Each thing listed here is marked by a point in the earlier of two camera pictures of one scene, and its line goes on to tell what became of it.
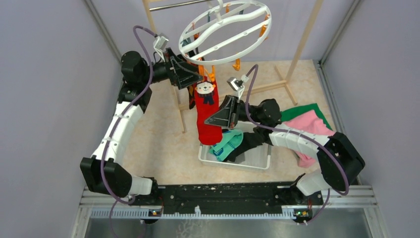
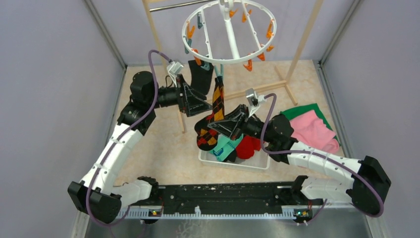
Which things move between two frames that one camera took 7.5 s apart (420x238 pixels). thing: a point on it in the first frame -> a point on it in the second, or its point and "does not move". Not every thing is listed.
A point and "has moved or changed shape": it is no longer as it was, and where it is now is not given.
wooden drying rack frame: [287, 82] does not move
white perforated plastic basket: [258, 156] does not move
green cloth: [287, 114] does not move
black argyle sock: [192, 94] has moved or changed shape
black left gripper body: [168, 71] -> [181, 100]
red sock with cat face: [207, 101] -> [246, 148]
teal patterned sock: [231, 139] does not move
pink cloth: [311, 124] does not move
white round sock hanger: [221, 32] has moved or changed shape
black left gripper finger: [183, 74] -> [194, 104]
